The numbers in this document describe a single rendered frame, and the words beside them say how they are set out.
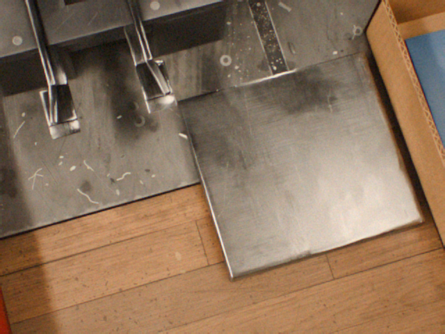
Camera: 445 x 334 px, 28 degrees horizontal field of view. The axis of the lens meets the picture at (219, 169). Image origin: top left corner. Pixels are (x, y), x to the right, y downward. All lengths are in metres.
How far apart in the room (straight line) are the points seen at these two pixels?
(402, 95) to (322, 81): 0.07
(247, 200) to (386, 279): 0.14
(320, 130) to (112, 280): 0.22
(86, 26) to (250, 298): 0.26
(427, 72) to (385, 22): 0.07
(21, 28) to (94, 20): 0.06
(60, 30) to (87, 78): 0.09
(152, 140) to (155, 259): 0.10
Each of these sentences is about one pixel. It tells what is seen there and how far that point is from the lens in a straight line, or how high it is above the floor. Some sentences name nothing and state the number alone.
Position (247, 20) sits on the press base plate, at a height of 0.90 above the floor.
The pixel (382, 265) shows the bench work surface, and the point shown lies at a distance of 0.77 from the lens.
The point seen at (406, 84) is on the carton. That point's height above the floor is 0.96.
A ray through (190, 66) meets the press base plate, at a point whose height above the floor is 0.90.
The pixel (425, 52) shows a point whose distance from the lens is 0.82.
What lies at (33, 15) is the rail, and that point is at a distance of 0.73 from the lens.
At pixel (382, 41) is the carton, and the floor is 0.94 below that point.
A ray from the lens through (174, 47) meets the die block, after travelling 0.79.
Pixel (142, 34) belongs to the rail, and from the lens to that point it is 0.71.
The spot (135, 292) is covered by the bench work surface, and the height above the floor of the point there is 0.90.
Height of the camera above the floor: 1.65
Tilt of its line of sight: 75 degrees down
